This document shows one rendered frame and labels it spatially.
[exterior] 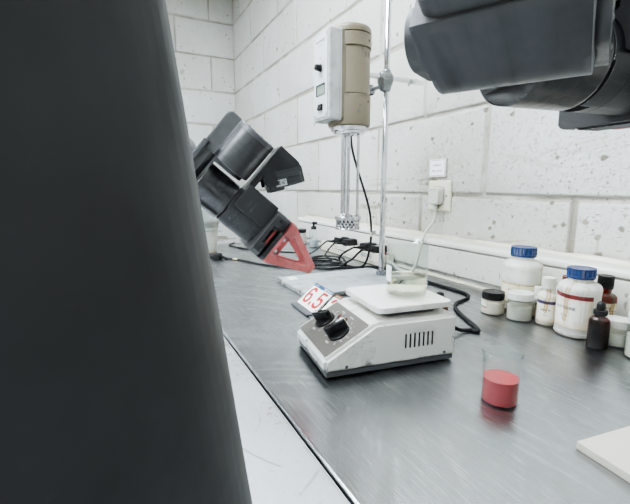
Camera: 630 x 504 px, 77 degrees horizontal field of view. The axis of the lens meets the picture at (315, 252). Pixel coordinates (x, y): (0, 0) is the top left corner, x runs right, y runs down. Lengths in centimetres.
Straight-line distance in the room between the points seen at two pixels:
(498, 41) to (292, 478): 34
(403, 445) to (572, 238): 66
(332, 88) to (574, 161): 53
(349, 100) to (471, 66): 78
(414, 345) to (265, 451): 26
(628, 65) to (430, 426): 35
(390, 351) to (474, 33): 43
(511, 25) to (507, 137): 87
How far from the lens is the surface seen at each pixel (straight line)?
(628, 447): 50
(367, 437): 44
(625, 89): 33
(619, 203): 93
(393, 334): 55
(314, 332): 59
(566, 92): 29
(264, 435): 44
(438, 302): 58
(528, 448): 47
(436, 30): 20
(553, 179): 99
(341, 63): 100
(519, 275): 86
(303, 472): 40
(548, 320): 83
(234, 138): 54
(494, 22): 19
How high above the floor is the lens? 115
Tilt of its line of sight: 9 degrees down
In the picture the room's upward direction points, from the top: straight up
